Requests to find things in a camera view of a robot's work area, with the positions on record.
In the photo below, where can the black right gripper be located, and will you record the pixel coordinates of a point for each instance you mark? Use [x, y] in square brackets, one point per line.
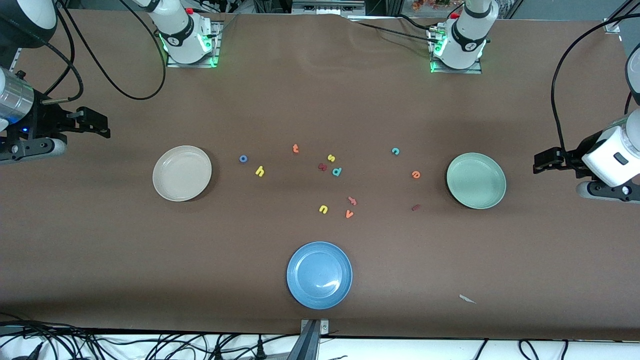
[44, 121]

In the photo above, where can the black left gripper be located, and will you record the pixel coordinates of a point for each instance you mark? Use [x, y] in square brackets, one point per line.
[571, 159]

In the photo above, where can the yellow foam letter h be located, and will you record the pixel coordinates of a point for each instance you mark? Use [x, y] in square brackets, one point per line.
[259, 172]

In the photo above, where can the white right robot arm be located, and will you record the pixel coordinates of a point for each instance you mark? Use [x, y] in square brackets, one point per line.
[182, 40]

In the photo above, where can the green round plate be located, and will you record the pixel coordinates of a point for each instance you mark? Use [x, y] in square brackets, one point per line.
[476, 180]

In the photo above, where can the beige round plate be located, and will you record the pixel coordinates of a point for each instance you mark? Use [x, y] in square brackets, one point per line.
[182, 173]

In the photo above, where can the brown table cover sheet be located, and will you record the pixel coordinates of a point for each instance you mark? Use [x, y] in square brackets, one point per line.
[100, 250]

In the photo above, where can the white paper scrap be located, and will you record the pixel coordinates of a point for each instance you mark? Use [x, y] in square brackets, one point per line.
[467, 299]

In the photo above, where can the orange decorative object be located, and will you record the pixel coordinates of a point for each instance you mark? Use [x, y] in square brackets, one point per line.
[430, 4]

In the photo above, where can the grey power strip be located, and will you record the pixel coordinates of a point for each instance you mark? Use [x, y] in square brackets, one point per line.
[325, 7]

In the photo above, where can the blue round plate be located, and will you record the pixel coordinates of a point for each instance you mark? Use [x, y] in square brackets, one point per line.
[319, 275]

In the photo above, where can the black power plug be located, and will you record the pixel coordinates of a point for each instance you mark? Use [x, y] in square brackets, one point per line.
[260, 350]

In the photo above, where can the dark grey mounting pole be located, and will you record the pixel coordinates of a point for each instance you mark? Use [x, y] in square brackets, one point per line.
[306, 347]

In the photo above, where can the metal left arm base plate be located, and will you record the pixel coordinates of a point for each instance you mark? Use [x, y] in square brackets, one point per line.
[460, 71]

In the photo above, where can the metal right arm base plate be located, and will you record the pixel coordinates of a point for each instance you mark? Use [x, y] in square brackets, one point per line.
[215, 55]

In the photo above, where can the aluminium frame profile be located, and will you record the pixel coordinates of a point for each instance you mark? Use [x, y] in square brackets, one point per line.
[612, 25]

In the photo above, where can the silver metal bracket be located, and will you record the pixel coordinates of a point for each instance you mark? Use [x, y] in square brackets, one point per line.
[325, 327]

